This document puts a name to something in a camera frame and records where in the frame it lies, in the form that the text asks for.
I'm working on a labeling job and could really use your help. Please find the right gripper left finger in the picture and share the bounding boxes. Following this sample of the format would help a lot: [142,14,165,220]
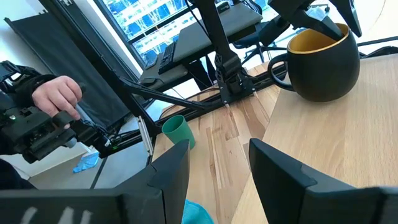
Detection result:
[115,139,190,224]

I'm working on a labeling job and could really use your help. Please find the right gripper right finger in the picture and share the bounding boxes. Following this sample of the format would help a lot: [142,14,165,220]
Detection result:
[248,138,383,224]

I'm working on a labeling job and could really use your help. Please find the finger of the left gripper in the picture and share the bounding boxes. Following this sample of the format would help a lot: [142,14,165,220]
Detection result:
[290,7,345,41]
[328,0,363,38]

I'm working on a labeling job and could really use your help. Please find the green plastic cup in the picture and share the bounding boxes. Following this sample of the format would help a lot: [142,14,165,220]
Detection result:
[161,114,197,151]

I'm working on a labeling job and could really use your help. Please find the black mug yellow interior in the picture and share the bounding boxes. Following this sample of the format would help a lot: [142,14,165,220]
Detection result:
[267,22,361,103]

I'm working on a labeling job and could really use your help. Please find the person's forearm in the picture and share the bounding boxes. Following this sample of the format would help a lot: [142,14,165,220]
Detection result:
[12,73,55,108]

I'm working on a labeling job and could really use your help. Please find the wooden shelf black legs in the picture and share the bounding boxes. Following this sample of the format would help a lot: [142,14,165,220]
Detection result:
[230,52,398,224]

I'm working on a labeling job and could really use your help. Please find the blue microfibre cloth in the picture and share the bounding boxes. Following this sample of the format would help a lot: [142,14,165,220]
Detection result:
[181,198,215,224]

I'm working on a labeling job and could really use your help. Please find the white strip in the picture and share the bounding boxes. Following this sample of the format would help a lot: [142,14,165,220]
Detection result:
[137,115,155,157]

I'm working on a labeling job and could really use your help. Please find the black office chair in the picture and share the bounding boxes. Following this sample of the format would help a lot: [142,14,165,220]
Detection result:
[231,15,293,67]

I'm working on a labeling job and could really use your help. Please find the grey desk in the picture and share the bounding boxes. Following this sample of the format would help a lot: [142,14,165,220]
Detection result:
[138,2,264,94]

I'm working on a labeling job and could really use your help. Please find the blue crumpled rag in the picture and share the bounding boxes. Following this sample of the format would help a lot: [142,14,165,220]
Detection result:
[73,150,100,174]

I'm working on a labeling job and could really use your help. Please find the black computer mouse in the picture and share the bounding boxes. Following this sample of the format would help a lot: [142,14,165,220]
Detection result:
[139,76,158,87]

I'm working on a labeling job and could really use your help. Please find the black keyboard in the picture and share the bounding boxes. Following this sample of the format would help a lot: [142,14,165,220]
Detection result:
[157,41,178,75]

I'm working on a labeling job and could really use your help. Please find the person's hand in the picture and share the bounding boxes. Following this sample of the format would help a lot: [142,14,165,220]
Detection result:
[31,75,83,130]

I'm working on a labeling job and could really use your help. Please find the black partition panel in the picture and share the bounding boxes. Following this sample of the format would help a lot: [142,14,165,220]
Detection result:
[4,0,139,131]

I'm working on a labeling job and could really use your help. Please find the black aluminium table frame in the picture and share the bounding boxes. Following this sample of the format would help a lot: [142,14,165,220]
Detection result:
[99,35,398,159]

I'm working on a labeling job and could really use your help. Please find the window with black frame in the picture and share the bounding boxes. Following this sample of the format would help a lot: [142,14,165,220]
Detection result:
[93,0,274,68]

